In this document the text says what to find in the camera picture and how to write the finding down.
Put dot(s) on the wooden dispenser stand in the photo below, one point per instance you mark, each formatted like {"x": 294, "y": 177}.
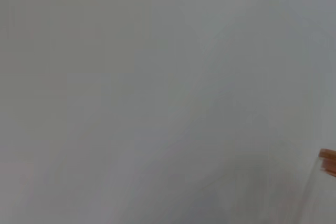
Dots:
{"x": 328, "y": 153}

